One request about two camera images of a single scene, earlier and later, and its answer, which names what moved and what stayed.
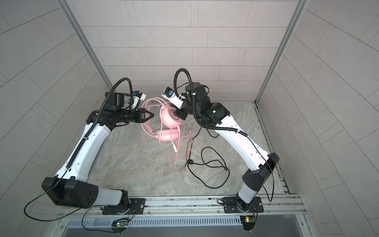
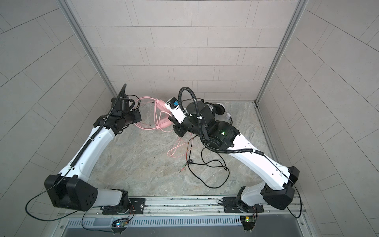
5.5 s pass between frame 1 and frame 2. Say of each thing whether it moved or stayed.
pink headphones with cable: moved
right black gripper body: moved
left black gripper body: stayed
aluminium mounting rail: stayed
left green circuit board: stayed
